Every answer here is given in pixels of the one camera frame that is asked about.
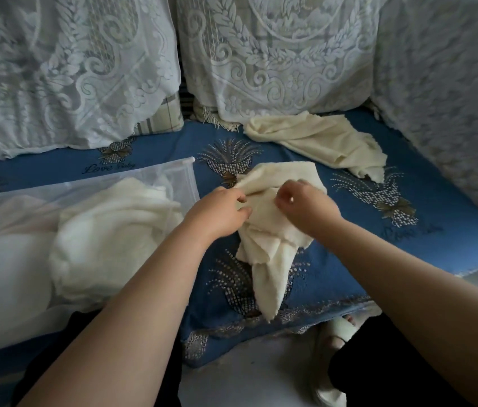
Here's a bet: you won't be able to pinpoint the person's left hand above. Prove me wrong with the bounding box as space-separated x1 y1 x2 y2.
181 186 253 246

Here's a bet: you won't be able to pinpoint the person's right hand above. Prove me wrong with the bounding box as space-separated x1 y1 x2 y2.
273 179 346 239

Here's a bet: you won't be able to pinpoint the cream cloth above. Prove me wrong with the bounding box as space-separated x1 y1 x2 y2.
243 110 388 184
233 161 329 323
48 176 185 304

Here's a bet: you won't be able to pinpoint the translucent plastic zip bag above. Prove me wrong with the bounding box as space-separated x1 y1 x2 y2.
0 156 201 357

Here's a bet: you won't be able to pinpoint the person's left forearm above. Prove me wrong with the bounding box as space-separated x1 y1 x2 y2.
16 220 214 407

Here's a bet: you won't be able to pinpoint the person's right forearm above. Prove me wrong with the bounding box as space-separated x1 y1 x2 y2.
315 218 478 407

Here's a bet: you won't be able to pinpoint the person's right foot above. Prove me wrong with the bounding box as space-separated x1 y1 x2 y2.
325 313 357 350

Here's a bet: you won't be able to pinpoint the person's black trousers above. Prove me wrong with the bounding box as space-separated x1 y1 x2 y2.
12 309 473 407

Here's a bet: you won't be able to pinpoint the blue embroidered seat cover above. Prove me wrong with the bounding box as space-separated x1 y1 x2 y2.
0 107 478 369

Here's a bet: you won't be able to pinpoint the white deer lace cover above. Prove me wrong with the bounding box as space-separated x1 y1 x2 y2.
0 0 182 161
175 0 392 123

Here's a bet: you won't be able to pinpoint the pale slipper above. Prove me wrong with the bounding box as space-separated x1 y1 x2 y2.
311 315 360 407

